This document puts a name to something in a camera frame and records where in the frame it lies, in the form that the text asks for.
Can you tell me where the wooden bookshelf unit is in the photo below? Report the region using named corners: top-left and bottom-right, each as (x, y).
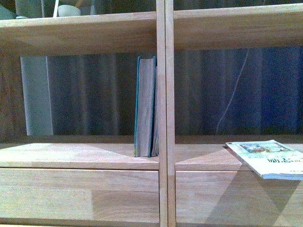
top-left (0, 0), bottom-right (303, 227)

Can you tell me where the white stick in bowl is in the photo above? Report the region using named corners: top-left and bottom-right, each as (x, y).
top-left (53, 0), bottom-right (59, 18)

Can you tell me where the thin book beside teal book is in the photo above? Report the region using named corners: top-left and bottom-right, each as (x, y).
top-left (151, 67), bottom-right (159, 157)

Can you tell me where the white hanging cable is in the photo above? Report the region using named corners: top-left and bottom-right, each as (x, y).
top-left (215, 48), bottom-right (250, 136)

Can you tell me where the white ceramic bowl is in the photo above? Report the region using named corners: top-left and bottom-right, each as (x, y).
top-left (58, 5), bottom-right (81, 17)

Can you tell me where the white illustrated paperback book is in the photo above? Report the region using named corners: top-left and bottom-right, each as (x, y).
top-left (226, 140), bottom-right (303, 181)

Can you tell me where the teal hardcover book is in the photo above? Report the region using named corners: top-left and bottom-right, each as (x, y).
top-left (134, 56), bottom-right (157, 157)

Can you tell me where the grey ceramic vase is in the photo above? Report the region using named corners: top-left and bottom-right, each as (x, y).
top-left (15, 0), bottom-right (43, 18)

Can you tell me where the dark blue curtain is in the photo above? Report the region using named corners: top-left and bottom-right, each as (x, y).
top-left (47, 47), bottom-right (303, 135)

